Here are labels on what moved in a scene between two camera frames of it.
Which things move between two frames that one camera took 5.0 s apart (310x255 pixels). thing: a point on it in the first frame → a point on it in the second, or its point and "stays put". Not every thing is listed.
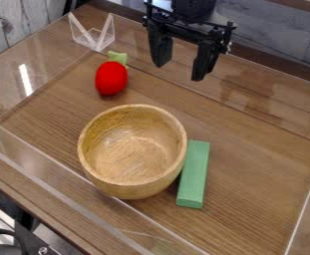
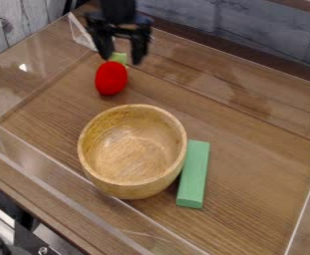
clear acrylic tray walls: [205, 164] stays put
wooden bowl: [132, 147] stays put
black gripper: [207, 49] → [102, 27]
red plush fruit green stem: [111, 75] stays put
